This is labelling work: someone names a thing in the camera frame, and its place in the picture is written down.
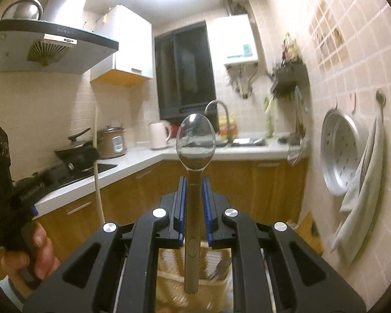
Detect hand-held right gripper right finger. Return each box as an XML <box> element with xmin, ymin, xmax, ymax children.
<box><xmin>202</xmin><ymin>176</ymin><xmax>367</xmax><ymax>313</ymax></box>

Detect water heater pipes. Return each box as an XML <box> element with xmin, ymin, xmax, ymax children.
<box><xmin>225</xmin><ymin>63</ymin><xmax>259</xmax><ymax>100</ymax></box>

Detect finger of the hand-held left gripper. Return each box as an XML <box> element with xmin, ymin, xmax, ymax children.
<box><xmin>36</xmin><ymin>147</ymin><xmax>100</xmax><ymax>191</ymax></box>

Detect dark sauce bottle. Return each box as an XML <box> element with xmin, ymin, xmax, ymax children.
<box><xmin>282</xmin><ymin>33</ymin><xmax>300</xmax><ymax>66</ymax></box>

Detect round metal steamer tray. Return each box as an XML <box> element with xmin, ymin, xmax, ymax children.
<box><xmin>320</xmin><ymin>108</ymin><xmax>370</xmax><ymax>197</ymax></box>

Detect black gas stove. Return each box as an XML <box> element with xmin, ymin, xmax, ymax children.
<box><xmin>36</xmin><ymin>161</ymin><xmax>118</xmax><ymax>193</ymax></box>

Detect dark window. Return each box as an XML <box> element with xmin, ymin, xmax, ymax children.
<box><xmin>155</xmin><ymin>20</ymin><xmax>216</xmax><ymax>119</ymax></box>

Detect cardboard box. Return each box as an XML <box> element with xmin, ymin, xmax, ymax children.
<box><xmin>293</xmin><ymin>211</ymin><xmax>325</xmax><ymax>258</ymax></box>

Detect metal faucet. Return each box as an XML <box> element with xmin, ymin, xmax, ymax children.
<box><xmin>205</xmin><ymin>100</ymin><xmax>233</xmax><ymax>144</ymax></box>

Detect white wall cabinet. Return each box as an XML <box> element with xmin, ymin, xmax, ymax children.
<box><xmin>89</xmin><ymin>5</ymin><xmax>153</xmax><ymax>87</ymax></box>

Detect pale green dish cloth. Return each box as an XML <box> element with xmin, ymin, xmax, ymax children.
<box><xmin>264</xmin><ymin>96</ymin><xmax>276</xmax><ymax>138</ymax></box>

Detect metal flue pipe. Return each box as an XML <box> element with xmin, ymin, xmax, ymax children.
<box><xmin>223</xmin><ymin>0</ymin><xmax>248</xmax><ymax>17</ymax></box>

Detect yellow slotted utensil basket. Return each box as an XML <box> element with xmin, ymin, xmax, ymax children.
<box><xmin>112</xmin><ymin>247</ymin><xmax>277</xmax><ymax>313</ymax></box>

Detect pale hanging towel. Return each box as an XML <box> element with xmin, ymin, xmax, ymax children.
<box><xmin>329</xmin><ymin>117</ymin><xmax>386</xmax><ymax>264</ymax></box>

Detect grey range hood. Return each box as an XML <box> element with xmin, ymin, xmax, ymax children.
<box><xmin>0</xmin><ymin>0</ymin><xmax>119</xmax><ymax>74</ymax></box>

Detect wooden chopstick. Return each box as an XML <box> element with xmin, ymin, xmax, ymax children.
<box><xmin>93</xmin><ymin>106</ymin><xmax>105</xmax><ymax>224</ymax></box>

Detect dark wall spice rack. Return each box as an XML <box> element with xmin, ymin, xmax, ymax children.
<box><xmin>270</xmin><ymin>63</ymin><xmax>308</xmax><ymax>98</ymax></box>

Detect person's left hand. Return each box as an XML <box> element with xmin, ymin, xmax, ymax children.
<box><xmin>0</xmin><ymin>220</ymin><xmax>61</xmax><ymax>281</ymax></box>

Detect yellow oil bottle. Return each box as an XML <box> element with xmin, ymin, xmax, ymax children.
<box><xmin>219</xmin><ymin>114</ymin><xmax>238</xmax><ymax>139</ymax></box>

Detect wooden base cabinets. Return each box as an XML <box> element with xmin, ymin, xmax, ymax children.
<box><xmin>36</xmin><ymin>156</ymin><xmax>308</xmax><ymax>264</ymax></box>

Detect white electric kettle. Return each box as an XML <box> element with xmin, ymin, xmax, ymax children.
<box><xmin>149</xmin><ymin>121</ymin><xmax>172</xmax><ymax>151</ymax></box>

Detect metal bowl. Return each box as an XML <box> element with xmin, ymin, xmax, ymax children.
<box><xmin>2</xmin><ymin>0</ymin><xmax>44</xmax><ymax>21</ymax></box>

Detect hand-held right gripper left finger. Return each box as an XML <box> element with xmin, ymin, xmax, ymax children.
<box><xmin>23</xmin><ymin>176</ymin><xmax>187</xmax><ymax>313</ymax></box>

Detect brown rice cooker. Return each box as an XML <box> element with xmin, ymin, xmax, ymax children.
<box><xmin>97</xmin><ymin>125</ymin><xmax>127</xmax><ymax>160</ymax></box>

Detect hanging metal strainer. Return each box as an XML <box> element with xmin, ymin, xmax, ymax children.
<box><xmin>287</xmin><ymin>137</ymin><xmax>305</xmax><ymax>165</ymax></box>

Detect white kitchen countertop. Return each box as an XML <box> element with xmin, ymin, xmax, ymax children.
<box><xmin>33</xmin><ymin>134</ymin><xmax>310</xmax><ymax>217</ymax></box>

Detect white water heater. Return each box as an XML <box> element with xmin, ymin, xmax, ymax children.
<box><xmin>212</xmin><ymin>14</ymin><xmax>259</xmax><ymax>66</ymax></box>

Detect metal spoon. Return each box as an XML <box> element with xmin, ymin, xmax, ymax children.
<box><xmin>175</xmin><ymin>112</ymin><xmax>216</xmax><ymax>293</ymax></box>

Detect steel sink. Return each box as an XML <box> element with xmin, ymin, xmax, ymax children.
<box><xmin>215</xmin><ymin>137</ymin><xmax>268</xmax><ymax>147</ymax></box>

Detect black frying pan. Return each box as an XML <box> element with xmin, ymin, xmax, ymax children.
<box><xmin>55</xmin><ymin>127</ymin><xmax>95</xmax><ymax>164</ymax></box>

